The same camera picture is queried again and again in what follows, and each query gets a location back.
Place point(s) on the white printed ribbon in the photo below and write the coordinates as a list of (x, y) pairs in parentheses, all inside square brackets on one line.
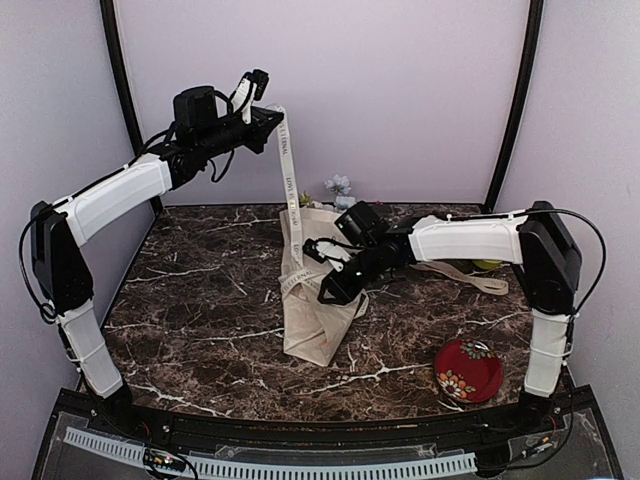
[(295, 200)]

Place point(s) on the blue fake flower stem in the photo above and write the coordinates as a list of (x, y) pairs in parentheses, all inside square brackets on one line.
[(340, 187)]

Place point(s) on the red floral plate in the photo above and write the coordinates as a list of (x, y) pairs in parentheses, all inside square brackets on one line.
[(468, 371)]

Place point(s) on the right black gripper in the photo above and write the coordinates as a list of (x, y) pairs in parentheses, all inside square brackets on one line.
[(344, 292)]

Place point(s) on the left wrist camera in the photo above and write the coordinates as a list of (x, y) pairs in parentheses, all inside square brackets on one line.
[(250, 88)]

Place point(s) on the yellow-green cup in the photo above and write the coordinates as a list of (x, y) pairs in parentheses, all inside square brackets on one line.
[(487, 265)]

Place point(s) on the black front table rail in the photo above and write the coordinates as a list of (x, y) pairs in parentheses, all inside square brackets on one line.
[(484, 429)]

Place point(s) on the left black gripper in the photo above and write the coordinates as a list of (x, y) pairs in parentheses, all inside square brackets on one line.
[(263, 126)]

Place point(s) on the beige wrapping paper sheet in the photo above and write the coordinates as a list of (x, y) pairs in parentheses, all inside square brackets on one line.
[(312, 331)]

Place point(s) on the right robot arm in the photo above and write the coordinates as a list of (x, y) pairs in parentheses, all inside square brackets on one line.
[(534, 242)]

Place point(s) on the right black frame post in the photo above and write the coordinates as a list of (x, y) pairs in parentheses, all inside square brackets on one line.
[(519, 98)]

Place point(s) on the white slotted cable duct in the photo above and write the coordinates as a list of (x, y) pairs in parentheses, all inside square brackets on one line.
[(234, 462)]

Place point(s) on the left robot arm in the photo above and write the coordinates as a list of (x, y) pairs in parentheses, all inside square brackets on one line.
[(60, 234)]

